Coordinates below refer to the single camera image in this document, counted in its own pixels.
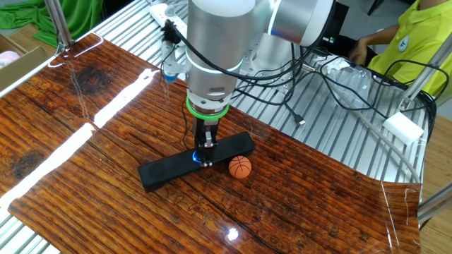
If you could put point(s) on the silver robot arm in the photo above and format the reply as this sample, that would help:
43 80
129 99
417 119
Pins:
219 42

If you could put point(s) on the white power adapter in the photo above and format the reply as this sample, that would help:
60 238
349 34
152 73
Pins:
402 127

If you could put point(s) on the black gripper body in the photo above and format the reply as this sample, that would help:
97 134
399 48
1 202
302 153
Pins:
206 128

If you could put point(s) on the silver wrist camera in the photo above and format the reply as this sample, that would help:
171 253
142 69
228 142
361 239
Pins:
171 60

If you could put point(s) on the cardboard box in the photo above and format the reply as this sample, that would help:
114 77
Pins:
24 67

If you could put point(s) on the wood grain table mat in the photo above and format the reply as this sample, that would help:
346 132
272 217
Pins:
300 197

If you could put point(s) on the clear plastic wrapper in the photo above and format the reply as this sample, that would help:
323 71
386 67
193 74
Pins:
339 65

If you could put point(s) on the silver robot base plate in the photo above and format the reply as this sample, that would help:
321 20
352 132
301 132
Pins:
279 74

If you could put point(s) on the green cloth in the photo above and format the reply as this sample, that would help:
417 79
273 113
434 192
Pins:
88 14

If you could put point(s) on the black speaker bar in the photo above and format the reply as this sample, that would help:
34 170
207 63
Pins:
166 171

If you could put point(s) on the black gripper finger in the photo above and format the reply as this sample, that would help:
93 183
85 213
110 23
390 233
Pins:
209 150

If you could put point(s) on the white power strip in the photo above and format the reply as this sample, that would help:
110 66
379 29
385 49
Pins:
166 16

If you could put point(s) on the pink soft item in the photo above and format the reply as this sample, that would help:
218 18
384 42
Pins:
7 58

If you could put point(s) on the person in yellow shirt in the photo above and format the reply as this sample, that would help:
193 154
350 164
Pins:
416 42

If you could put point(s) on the small orange basketball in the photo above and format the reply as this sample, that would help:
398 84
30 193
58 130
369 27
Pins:
240 166

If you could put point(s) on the aluminium frame post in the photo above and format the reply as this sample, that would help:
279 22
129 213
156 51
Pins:
58 21
425 74
436 204

